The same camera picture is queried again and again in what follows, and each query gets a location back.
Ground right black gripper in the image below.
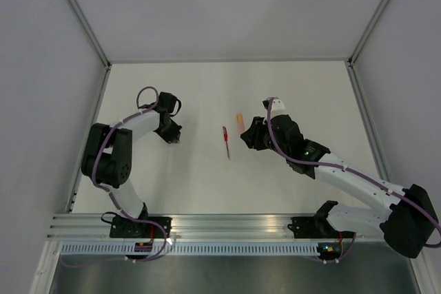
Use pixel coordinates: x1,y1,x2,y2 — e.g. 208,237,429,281
240,116,289,158

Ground orange highlighter pen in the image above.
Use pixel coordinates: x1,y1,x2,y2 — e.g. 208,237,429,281
236,112,245,134

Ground red thin pen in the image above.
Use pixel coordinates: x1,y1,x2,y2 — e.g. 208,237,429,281
223,126,231,160

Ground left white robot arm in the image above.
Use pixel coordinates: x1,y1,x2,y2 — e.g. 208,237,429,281
81,87,182,238

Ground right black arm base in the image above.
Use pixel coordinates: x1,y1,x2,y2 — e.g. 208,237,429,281
287,200,354,239

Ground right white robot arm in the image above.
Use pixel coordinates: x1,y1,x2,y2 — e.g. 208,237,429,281
240,114,440,258

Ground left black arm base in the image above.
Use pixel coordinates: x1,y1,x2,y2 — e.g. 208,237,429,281
101,212,165,240

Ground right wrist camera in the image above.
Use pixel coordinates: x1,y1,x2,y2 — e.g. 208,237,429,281
263,97,286,114

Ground aluminium mounting rail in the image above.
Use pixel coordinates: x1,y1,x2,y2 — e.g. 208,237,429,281
46,213,387,242

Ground white slotted cable duct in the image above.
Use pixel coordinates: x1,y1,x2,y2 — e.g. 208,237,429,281
61,242,319,256

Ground left aluminium frame post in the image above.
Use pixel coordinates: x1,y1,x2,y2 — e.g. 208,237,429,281
66,0,112,70

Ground aluminium frame post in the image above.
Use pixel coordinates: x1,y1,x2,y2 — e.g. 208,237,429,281
66,0,112,70
347,0,392,67

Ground right aluminium frame post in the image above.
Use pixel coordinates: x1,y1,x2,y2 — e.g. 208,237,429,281
347,0,392,67

